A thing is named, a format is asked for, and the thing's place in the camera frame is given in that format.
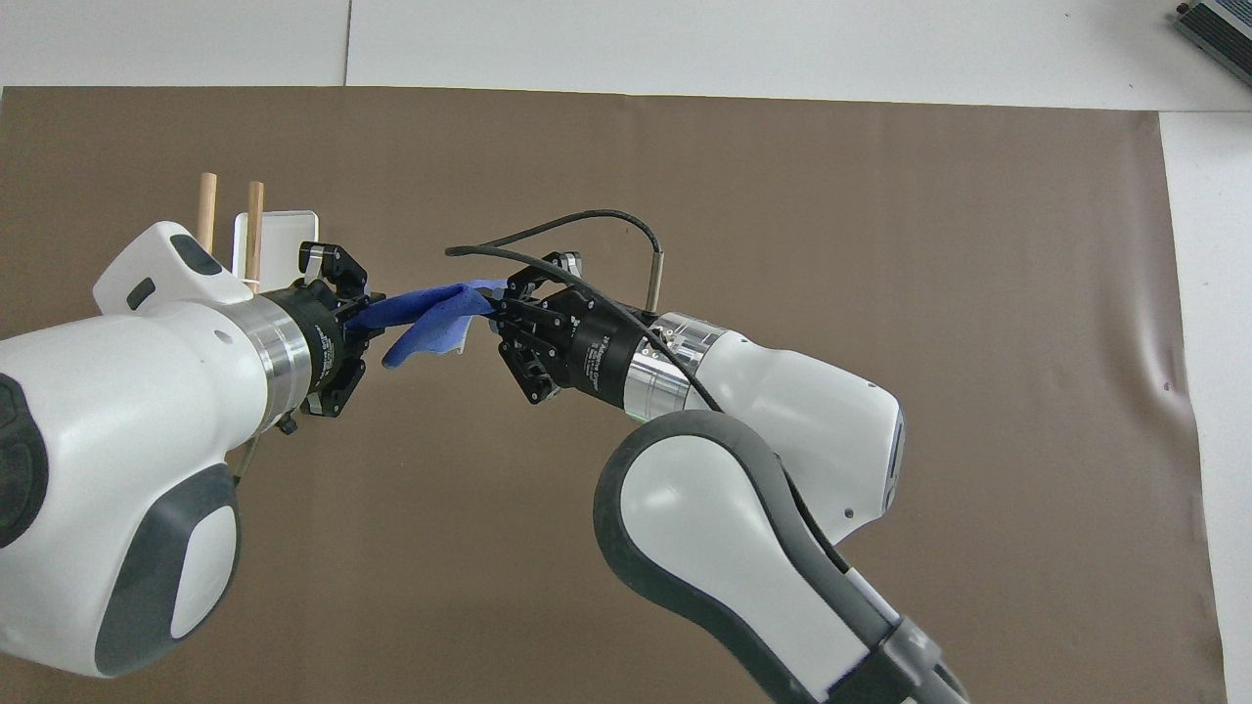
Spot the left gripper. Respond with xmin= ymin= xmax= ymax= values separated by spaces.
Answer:
xmin=262 ymin=240 xmax=386 ymax=419

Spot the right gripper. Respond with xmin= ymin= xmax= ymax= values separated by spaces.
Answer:
xmin=488 ymin=251 xmax=648 ymax=406

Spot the blue towel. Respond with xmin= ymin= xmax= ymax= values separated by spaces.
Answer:
xmin=347 ymin=280 xmax=512 ymax=370

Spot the grey metal box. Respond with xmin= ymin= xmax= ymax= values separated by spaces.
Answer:
xmin=1174 ymin=0 xmax=1252 ymax=61

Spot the black cable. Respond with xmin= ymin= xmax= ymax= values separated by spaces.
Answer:
xmin=445 ymin=208 xmax=730 ymax=414

